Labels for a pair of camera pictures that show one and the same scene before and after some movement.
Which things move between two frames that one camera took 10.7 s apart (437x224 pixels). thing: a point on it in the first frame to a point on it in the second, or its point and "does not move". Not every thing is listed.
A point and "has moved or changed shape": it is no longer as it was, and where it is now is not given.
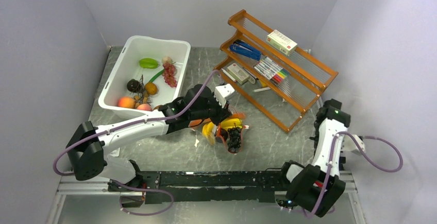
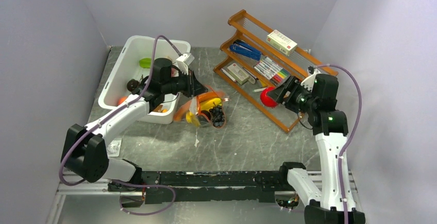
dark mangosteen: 132,85 does not move
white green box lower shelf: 237,73 does not move
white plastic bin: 149,72 does not move
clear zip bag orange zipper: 230,131 has moved or changed shape
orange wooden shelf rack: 274,74 does not move
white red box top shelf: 282,42 does not move
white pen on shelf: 261,89 does not move
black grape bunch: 234,139 has moved or changed shape
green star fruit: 150,63 does not move
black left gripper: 222,113 to 193,87
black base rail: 164,187 does not move
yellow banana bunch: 208,128 has moved or changed shape
